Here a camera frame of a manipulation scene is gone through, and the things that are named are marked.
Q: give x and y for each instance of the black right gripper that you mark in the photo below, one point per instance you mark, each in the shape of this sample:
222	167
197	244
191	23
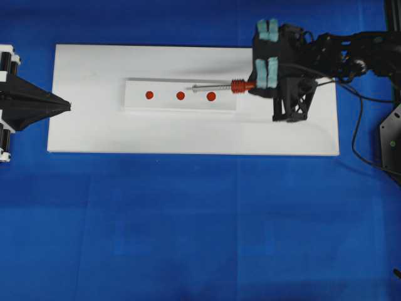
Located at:
274	47

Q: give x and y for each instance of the white paper strip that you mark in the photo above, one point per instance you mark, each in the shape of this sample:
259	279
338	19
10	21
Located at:
177	95

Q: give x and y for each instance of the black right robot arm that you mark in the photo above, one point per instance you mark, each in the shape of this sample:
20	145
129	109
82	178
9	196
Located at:
348	57

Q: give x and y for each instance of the blue table cloth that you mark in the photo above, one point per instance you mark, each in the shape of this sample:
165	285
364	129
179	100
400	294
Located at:
161	227

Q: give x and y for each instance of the large white board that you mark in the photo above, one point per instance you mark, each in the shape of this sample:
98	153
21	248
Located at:
92	78

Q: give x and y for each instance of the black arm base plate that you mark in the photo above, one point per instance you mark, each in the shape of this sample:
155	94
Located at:
389	132

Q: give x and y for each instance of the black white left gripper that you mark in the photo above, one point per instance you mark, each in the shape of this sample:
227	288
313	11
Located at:
16	116

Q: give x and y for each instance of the black object at edge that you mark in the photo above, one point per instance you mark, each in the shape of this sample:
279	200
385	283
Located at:
397	273

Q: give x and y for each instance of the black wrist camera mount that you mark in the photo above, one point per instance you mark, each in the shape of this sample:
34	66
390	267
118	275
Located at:
294	99

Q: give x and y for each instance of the black aluminium frame post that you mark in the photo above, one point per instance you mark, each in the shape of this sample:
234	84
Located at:
393	14

